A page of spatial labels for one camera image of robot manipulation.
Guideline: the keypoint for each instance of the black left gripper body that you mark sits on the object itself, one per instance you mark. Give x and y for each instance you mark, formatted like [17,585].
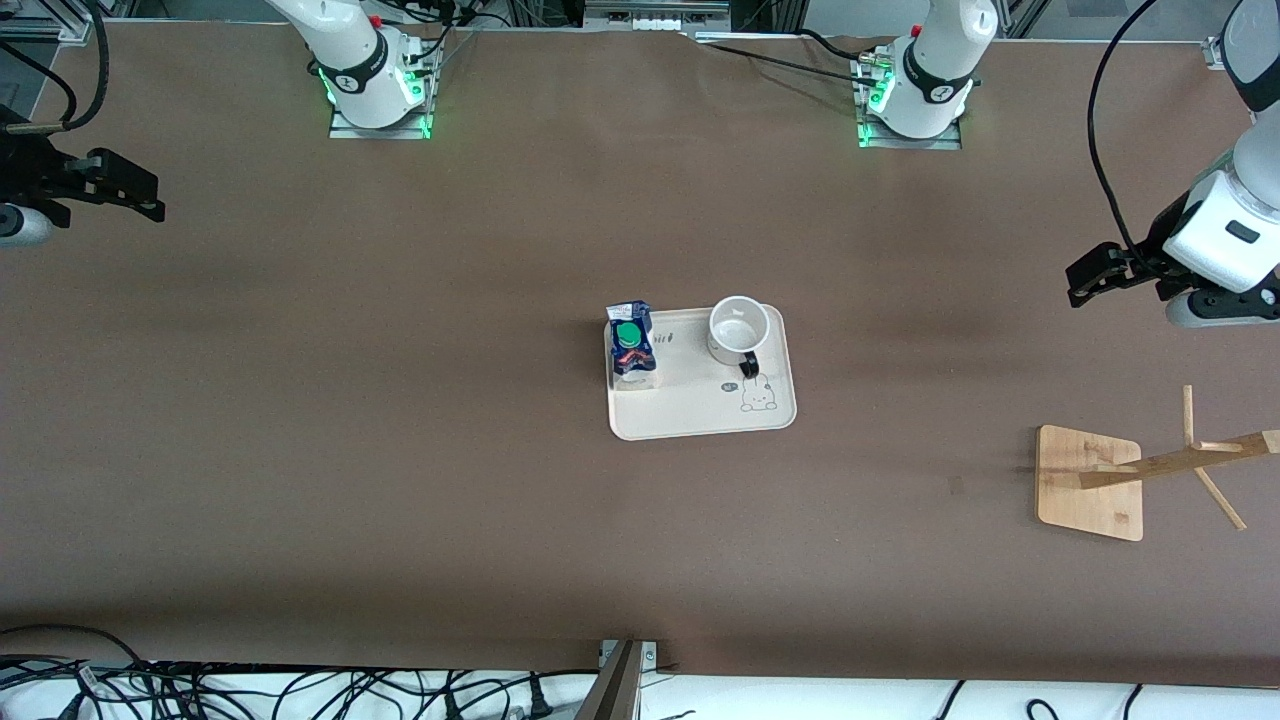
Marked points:
[1150,257]

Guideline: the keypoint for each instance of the white power strip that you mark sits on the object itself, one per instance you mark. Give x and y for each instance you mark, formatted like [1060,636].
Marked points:
[650,20]

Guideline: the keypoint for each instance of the wooden mug tree stand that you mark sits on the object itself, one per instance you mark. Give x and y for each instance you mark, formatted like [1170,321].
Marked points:
[1085,500]

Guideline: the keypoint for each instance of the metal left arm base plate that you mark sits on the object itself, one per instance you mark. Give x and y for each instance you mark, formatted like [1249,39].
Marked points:
[945,143]

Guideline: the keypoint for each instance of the aluminium profile post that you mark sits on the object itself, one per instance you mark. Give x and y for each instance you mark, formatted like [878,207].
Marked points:
[615,690]

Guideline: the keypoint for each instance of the cream tray with cartoon print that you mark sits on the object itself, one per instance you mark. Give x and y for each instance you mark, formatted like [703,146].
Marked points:
[690,405]

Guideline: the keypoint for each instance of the metal post bracket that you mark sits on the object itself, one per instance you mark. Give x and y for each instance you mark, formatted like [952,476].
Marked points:
[650,655]

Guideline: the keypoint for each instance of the blue white milk carton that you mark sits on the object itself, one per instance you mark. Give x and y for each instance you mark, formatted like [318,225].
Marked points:
[632,345]

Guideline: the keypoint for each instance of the aluminium frame corner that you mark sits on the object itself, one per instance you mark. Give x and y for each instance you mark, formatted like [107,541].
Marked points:
[1215,50]
[40,28]

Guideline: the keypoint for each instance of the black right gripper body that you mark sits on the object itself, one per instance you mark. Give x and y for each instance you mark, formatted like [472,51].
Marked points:
[24,166]

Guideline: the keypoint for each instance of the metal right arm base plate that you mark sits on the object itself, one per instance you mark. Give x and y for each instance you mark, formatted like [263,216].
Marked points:
[338,130]

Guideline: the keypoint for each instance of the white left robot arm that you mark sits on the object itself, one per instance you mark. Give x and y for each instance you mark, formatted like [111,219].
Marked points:
[1225,235]

